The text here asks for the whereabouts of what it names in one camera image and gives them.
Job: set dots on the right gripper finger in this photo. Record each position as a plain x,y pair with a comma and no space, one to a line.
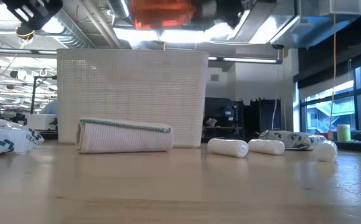
230,12

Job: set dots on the amber bottle with white cap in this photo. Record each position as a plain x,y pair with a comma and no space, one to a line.
162,14

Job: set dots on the printed white plastic package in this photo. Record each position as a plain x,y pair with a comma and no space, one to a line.
0,137
292,138

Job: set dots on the small white gauze roll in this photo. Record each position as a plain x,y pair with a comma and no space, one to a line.
266,147
325,151
227,147

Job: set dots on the white bandage green edge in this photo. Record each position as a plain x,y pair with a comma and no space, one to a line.
124,138

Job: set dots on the white perforated plastic basket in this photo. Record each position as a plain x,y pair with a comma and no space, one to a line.
137,93

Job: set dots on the long tube light fixture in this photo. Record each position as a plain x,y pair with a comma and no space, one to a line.
249,60

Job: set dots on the black machine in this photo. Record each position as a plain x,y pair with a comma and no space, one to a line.
219,115

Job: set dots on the black cabinet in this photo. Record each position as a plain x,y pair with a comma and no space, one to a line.
261,115

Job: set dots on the white box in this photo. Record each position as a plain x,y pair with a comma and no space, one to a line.
42,122

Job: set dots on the red tray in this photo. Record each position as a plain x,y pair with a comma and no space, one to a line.
323,136

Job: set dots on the pale green roll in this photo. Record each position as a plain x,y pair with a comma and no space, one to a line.
344,133

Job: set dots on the silver spiral air duct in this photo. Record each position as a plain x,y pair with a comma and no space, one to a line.
71,34

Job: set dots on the dark dome ceiling camera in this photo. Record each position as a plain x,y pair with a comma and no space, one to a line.
278,46

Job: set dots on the silver rectangular air duct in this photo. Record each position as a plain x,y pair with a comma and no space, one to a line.
311,28

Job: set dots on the black metal stand frame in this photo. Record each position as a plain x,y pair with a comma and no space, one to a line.
33,96

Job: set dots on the dark window frame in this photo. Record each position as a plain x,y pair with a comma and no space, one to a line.
358,109

